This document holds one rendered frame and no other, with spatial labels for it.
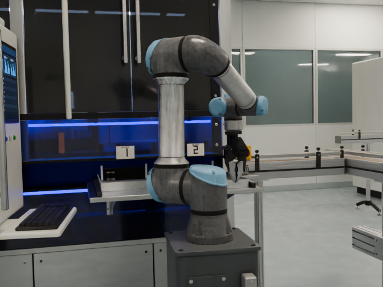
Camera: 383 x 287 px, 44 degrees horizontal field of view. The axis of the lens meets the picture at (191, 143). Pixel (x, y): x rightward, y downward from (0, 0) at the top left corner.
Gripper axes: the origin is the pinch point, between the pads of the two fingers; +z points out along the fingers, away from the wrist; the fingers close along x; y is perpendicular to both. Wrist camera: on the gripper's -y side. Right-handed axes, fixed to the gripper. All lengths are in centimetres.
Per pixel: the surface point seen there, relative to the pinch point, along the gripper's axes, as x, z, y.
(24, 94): 85, -38, 39
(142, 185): 37.1, 1.8, 12.5
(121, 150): 43, -12, 38
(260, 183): -32, 10, 53
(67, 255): 69, 36, 39
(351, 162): -82, 0, 46
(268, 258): -88, 91, 177
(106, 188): 52, 2, 12
